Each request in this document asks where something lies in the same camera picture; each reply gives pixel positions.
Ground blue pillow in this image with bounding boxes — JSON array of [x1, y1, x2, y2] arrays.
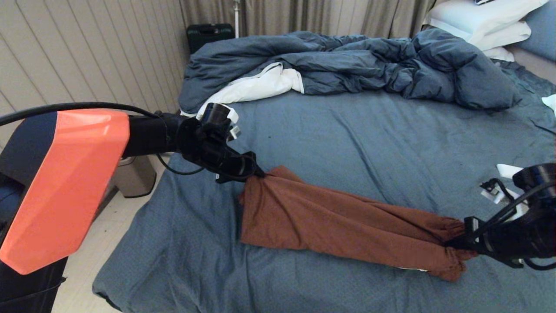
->
[[517, 2, 556, 66]]

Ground white stand pole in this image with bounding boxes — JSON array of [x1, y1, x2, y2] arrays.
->
[[233, 0, 242, 39]]

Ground beige curtain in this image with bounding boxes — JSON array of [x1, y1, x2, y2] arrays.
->
[[179, 0, 437, 42]]

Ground brown drawstring shorts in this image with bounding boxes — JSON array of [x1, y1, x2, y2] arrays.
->
[[238, 165, 478, 282]]

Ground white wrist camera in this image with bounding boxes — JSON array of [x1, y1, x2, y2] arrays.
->
[[480, 178, 528, 218], [198, 103, 239, 140]]

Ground small white pillow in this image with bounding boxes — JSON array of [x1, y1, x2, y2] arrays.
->
[[481, 47, 515, 63]]

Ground blue bed sheet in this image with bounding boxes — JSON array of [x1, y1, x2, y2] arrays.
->
[[92, 61, 556, 313]]

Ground large white pillow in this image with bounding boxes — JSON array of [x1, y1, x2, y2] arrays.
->
[[424, 0, 549, 46]]

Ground beige trash bin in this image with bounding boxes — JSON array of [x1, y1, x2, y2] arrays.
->
[[114, 156, 157, 198]]

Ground dark blue crumpled duvet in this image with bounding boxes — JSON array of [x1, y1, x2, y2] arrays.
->
[[179, 30, 522, 114]]

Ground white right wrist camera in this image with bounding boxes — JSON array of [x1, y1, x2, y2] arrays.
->
[[480, 178, 528, 218]]

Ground flat white pillow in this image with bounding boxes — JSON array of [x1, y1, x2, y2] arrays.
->
[[471, 22, 532, 53]]

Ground white blanket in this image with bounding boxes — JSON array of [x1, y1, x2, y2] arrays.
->
[[180, 62, 304, 118]]

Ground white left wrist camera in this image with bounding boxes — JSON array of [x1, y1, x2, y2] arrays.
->
[[198, 103, 239, 140]]

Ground white flat strip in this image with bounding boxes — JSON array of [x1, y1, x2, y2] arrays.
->
[[496, 164, 524, 179]]

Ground black hard suitcase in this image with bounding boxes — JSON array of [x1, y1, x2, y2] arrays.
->
[[187, 23, 235, 53]]

